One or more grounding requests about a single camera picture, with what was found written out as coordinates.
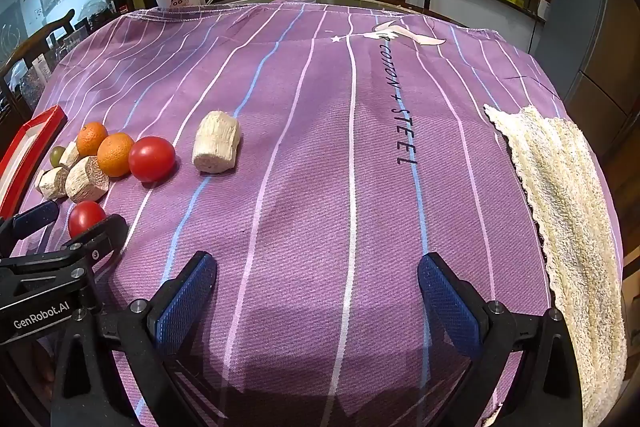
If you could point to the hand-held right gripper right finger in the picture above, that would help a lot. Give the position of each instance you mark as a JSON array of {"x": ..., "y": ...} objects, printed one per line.
[{"x": 447, "y": 302}]

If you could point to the orange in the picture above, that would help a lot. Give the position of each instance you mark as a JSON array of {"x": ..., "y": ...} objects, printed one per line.
[
  {"x": 115, "y": 154},
  {"x": 92, "y": 138}
]

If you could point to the red tomato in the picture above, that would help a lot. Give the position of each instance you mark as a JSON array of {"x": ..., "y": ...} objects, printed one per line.
[
  {"x": 86, "y": 217},
  {"x": 152, "y": 158}
]

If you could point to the bread chunk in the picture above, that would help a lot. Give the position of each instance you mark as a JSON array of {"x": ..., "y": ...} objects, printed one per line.
[{"x": 87, "y": 179}]

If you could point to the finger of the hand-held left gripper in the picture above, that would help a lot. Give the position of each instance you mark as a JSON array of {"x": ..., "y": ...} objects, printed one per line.
[
  {"x": 100, "y": 234},
  {"x": 31, "y": 218}
]

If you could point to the red rimmed white tray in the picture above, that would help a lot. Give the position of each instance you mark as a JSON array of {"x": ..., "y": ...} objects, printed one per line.
[{"x": 47, "y": 117}]

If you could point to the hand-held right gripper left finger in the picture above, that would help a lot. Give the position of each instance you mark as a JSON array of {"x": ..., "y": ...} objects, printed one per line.
[{"x": 185, "y": 302}]

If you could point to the green grape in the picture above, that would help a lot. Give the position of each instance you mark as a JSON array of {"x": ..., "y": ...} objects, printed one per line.
[{"x": 56, "y": 155}]

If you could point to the purple striped tablecloth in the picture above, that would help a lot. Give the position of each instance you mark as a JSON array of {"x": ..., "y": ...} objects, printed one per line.
[{"x": 325, "y": 132}]

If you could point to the grey cabinet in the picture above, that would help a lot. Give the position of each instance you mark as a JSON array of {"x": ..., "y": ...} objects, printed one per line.
[{"x": 595, "y": 57}]

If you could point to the cream knitted towel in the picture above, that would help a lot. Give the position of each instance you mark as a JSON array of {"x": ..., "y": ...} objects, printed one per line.
[{"x": 565, "y": 187}]

